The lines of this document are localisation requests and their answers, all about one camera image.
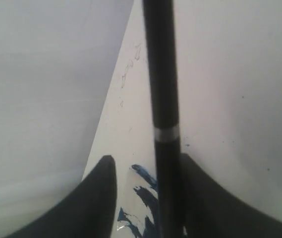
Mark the white square paint plate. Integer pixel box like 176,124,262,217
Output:
111,158,188,238

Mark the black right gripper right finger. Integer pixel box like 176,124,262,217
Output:
180,153,282,238

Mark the black paintbrush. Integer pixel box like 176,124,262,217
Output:
143,0,183,238

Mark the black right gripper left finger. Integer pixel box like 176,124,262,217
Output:
9,155,117,238

